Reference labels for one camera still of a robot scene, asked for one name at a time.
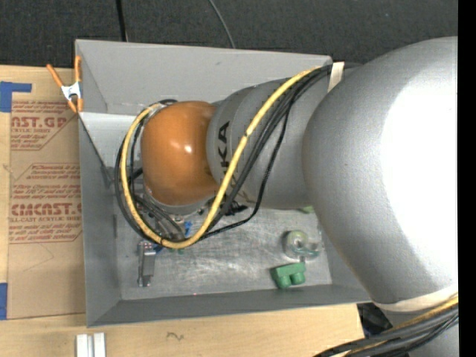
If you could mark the brown cardboard board, red print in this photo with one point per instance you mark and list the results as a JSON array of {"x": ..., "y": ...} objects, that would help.
[{"x": 41, "y": 259}]

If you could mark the grey metal bin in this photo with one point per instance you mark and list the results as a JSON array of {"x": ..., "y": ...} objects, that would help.
[{"x": 230, "y": 270}]

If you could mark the pale green small thing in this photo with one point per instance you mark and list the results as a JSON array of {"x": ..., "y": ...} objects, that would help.
[{"x": 308, "y": 209}]

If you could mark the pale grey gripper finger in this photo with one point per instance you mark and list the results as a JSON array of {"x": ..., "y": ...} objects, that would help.
[
  {"x": 141, "y": 266},
  {"x": 150, "y": 264}
]

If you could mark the green toy brick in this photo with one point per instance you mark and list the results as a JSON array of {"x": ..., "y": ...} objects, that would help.
[{"x": 287, "y": 275}]

